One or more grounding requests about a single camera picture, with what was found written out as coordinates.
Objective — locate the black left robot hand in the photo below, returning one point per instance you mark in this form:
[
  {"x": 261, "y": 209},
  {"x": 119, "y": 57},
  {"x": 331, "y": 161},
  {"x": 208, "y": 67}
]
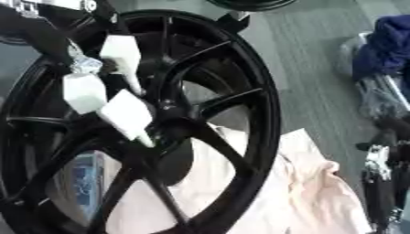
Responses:
[{"x": 37, "y": 29}]

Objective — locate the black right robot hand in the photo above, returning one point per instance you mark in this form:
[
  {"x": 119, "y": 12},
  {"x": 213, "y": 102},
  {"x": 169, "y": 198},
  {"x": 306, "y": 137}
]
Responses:
[{"x": 392, "y": 131}]

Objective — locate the silver and black right robot arm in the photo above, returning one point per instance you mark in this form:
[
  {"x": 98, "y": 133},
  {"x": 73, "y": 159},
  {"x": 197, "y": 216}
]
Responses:
[{"x": 380, "y": 195}]

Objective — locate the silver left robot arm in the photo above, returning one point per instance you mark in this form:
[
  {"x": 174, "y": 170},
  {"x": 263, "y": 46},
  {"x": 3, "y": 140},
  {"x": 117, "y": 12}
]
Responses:
[{"x": 50, "y": 3}]

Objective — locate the white flat-headed pin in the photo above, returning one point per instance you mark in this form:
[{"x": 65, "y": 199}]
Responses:
[
  {"x": 83, "y": 92},
  {"x": 120, "y": 50},
  {"x": 126, "y": 113}
]

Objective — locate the black spoked wheel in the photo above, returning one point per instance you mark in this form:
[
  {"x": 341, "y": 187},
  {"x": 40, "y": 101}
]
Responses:
[{"x": 265, "y": 122}]

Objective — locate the blue fabric bag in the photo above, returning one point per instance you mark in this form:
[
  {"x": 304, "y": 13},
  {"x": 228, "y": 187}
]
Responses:
[{"x": 385, "y": 45}]

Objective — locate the blue box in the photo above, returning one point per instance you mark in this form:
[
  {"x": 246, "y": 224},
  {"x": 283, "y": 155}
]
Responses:
[{"x": 86, "y": 182}]

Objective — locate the black wheel clamp bracket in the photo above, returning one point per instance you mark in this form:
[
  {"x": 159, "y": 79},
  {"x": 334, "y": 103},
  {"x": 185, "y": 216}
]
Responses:
[{"x": 234, "y": 20}]

